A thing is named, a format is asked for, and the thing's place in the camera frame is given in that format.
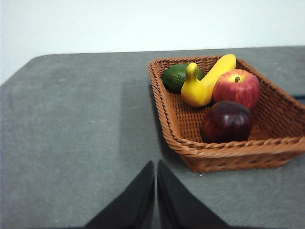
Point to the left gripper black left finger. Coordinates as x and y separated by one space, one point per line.
128 210

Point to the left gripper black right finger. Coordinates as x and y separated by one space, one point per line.
181 210

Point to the dark purple plum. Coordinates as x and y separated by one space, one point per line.
226 121

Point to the brown wicker basket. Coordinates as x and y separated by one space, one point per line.
226 157

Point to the yellow banana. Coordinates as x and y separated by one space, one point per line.
197 93

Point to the red apple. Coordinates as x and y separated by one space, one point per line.
238 93

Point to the green avocado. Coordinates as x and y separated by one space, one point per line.
174 78

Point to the dark teal tray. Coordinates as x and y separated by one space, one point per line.
300 96

